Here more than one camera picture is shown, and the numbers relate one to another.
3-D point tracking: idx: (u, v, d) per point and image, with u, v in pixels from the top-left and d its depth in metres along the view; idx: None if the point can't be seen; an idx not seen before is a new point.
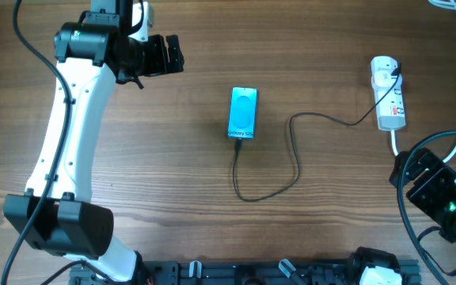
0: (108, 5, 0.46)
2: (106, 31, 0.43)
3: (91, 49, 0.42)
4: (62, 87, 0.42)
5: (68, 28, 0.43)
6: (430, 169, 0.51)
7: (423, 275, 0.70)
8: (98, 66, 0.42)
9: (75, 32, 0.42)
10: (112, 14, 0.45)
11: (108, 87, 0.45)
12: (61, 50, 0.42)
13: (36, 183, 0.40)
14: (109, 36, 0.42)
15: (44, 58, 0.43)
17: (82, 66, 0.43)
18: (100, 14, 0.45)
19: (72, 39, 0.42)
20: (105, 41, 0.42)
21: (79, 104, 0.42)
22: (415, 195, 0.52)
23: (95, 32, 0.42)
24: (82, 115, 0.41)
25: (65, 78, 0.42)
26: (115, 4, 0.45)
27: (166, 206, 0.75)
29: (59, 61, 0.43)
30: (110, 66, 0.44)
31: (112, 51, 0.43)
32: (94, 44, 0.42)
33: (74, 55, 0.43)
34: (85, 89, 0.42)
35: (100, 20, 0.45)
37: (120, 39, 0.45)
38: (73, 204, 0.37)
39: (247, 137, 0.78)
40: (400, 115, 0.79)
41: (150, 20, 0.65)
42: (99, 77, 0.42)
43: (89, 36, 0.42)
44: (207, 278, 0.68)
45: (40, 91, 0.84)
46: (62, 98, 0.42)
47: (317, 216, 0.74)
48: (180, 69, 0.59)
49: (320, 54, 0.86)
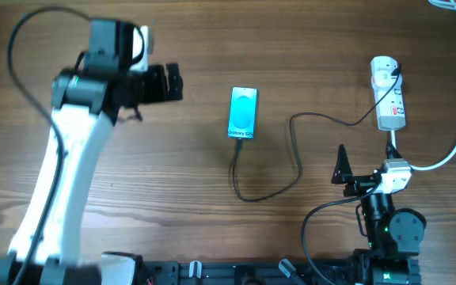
0: (105, 42, 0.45)
2: (104, 79, 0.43)
3: (89, 96, 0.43)
4: (55, 138, 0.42)
5: (66, 74, 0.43)
6: (358, 191, 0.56)
7: (423, 275, 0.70)
8: (93, 116, 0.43)
9: (74, 78, 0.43)
10: (110, 52, 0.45)
11: (100, 139, 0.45)
12: (58, 96, 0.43)
13: (20, 244, 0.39)
14: (108, 85, 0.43)
15: (38, 105, 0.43)
17: (80, 113, 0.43)
18: (99, 55, 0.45)
19: (70, 85, 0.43)
20: (104, 90, 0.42)
21: (72, 157, 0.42)
22: (366, 203, 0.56)
23: (93, 80, 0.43)
24: (75, 164, 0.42)
25: (58, 128, 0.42)
26: (115, 43, 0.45)
27: (166, 207, 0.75)
29: (55, 108, 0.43)
30: (107, 113, 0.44)
31: (109, 100, 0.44)
32: (93, 91, 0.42)
33: (70, 103, 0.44)
34: (78, 141, 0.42)
35: (99, 63, 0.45)
37: (119, 85, 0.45)
38: (57, 272, 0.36)
39: (247, 136, 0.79)
40: (400, 115, 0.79)
41: (152, 45, 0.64)
42: (92, 131, 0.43)
43: (85, 84, 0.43)
44: (207, 278, 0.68)
45: (41, 90, 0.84)
46: (55, 146, 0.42)
47: (317, 216, 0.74)
48: (179, 96, 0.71)
49: (320, 54, 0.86)
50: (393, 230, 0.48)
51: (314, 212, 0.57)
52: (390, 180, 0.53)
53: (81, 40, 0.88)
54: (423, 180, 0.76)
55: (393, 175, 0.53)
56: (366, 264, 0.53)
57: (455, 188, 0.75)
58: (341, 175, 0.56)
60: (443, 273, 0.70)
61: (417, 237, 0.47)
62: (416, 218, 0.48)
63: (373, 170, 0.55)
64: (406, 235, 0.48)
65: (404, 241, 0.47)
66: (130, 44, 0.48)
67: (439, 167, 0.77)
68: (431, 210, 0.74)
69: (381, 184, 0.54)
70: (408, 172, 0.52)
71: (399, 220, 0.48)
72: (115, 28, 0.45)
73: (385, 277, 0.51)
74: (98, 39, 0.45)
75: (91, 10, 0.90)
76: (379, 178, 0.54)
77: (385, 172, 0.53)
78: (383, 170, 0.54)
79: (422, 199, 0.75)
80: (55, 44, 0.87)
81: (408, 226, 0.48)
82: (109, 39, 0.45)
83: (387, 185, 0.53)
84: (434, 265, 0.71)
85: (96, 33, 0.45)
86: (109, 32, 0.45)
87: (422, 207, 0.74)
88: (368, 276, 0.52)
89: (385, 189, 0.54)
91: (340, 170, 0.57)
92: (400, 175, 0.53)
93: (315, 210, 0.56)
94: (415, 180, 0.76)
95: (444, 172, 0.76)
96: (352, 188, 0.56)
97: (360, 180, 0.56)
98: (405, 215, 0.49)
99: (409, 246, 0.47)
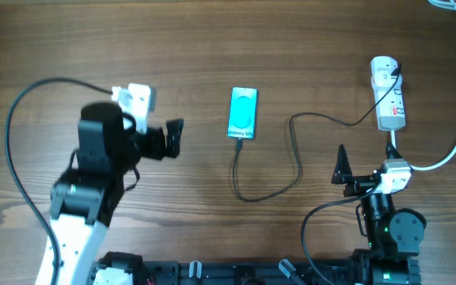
0: (95, 146, 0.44)
2: (102, 187, 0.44)
3: (87, 203, 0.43)
4: (52, 248, 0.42)
5: (65, 181, 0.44)
6: (358, 191, 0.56)
7: (423, 275, 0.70)
8: (89, 225, 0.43)
9: (72, 188, 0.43)
10: (101, 156, 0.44)
11: (99, 240, 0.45)
12: (55, 209, 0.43)
13: None
14: (104, 193, 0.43)
15: (37, 210, 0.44)
17: (76, 221, 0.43)
18: (90, 157, 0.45)
19: (68, 195, 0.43)
20: (101, 200, 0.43)
21: (67, 267, 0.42)
22: (366, 204, 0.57)
23: (91, 188, 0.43)
24: (71, 275, 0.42)
25: (56, 237, 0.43)
26: (104, 146, 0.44)
27: (166, 207, 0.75)
29: (53, 216, 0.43)
30: (103, 218, 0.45)
31: (105, 206, 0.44)
32: (91, 200, 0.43)
33: (68, 210, 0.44)
34: (74, 250, 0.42)
35: (93, 165, 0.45)
37: (115, 184, 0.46)
38: None
39: (247, 137, 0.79)
40: (400, 115, 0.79)
41: (151, 104, 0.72)
42: (89, 240, 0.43)
43: (84, 192, 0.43)
44: (207, 278, 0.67)
45: (41, 91, 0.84)
46: (52, 257, 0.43)
47: (317, 216, 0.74)
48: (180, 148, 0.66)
49: (320, 54, 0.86)
50: (393, 230, 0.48)
51: (314, 212, 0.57)
52: (389, 180, 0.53)
53: (81, 40, 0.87)
54: (423, 180, 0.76)
55: (392, 175, 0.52)
56: (366, 264, 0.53)
57: (454, 188, 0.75)
58: (341, 176, 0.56)
60: (443, 273, 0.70)
61: (417, 237, 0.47)
62: (416, 218, 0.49)
63: (373, 170, 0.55)
64: (406, 235, 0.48)
65: (404, 241, 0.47)
66: (115, 138, 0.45)
67: (439, 167, 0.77)
68: (431, 210, 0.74)
69: (381, 184, 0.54)
70: (408, 172, 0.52)
71: (399, 221, 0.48)
72: (102, 131, 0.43)
73: (385, 277, 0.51)
74: (86, 143, 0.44)
75: (92, 11, 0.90)
76: (378, 178, 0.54)
77: (385, 172, 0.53)
78: (383, 169, 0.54)
79: (422, 199, 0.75)
80: (55, 44, 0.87)
81: (408, 226, 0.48)
82: (98, 145, 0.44)
83: (387, 185, 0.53)
84: (434, 265, 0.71)
85: (82, 136, 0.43)
86: (96, 134, 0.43)
87: (422, 207, 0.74)
88: (368, 276, 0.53)
89: (385, 190, 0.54)
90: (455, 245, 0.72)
91: (340, 170, 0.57)
92: (399, 175, 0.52)
93: (315, 210, 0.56)
94: (415, 180, 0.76)
95: (444, 172, 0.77)
96: (352, 188, 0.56)
97: (360, 180, 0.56)
98: (405, 215, 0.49)
99: (409, 247, 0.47)
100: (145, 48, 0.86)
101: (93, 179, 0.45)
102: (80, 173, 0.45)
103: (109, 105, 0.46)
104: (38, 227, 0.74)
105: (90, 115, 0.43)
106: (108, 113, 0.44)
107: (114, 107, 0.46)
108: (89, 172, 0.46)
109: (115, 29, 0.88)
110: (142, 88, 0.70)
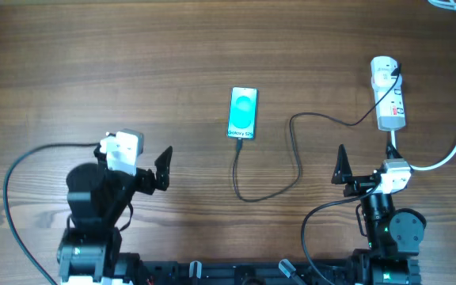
0: (86, 213, 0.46)
2: (103, 242, 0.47)
3: (93, 260, 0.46)
4: None
5: (68, 244, 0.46)
6: (358, 191, 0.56)
7: (423, 275, 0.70)
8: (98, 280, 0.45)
9: (75, 249, 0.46)
10: (95, 217, 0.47)
11: None
12: (63, 273, 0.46)
13: None
14: (106, 246, 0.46)
15: None
17: None
18: (85, 219, 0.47)
19: (73, 257, 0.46)
20: (104, 252, 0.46)
21: None
22: (365, 205, 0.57)
23: (93, 246, 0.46)
24: None
25: None
26: (94, 211, 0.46)
27: (166, 207, 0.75)
29: (63, 278, 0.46)
30: (108, 271, 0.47)
31: (109, 260, 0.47)
32: (96, 256, 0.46)
33: (76, 270, 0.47)
34: None
35: (89, 226, 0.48)
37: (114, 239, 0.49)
38: None
39: (247, 136, 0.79)
40: (400, 115, 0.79)
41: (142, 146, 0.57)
42: None
43: (88, 251, 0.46)
44: (207, 278, 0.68)
45: (41, 91, 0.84)
46: None
47: (317, 216, 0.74)
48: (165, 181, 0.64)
49: (320, 54, 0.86)
50: (393, 230, 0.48)
51: (314, 211, 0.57)
52: (389, 180, 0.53)
53: (81, 40, 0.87)
54: (423, 180, 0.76)
55: (392, 175, 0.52)
56: (366, 263, 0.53)
57: (454, 188, 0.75)
58: (341, 176, 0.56)
60: (443, 273, 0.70)
61: (417, 237, 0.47)
62: (416, 218, 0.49)
63: (373, 170, 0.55)
64: (406, 235, 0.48)
65: (404, 241, 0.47)
66: (102, 198, 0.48)
67: (439, 167, 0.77)
68: (431, 210, 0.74)
69: (380, 184, 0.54)
70: (408, 172, 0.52)
71: (399, 221, 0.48)
72: (90, 199, 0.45)
73: (384, 277, 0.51)
74: (77, 211, 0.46)
75: (92, 11, 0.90)
76: (378, 178, 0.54)
77: (385, 173, 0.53)
78: (382, 169, 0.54)
79: (422, 199, 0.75)
80: (55, 44, 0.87)
81: (408, 226, 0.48)
82: (89, 210, 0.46)
83: (387, 185, 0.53)
84: (434, 265, 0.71)
85: (72, 207, 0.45)
86: (85, 203, 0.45)
87: (422, 207, 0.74)
88: (368, 276, 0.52)
89: (384, 190, 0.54)
90: None
91: (340, 170, 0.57)
92: (399, 175, 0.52)
93: (315, 210, 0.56)
94: (415, 180, 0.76)
95: (444, 172, 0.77)
96: (351, 188, 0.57)
97: (359, 180, 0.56)
98: (406, 215, 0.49)
99: (409, 247, 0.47)
100: (145, 48, 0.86)
101: (92, 237, 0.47)
102: (79, 235, 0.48)
103: (89, 168, 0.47)
104: (38, 227, 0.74)
105: (76, 185, 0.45)
106: (90, 180, 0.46)
107: (93, 170, 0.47)
108: (87, 231, 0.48)
109: (115, 29, 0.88)
110: (134, 139, 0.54)
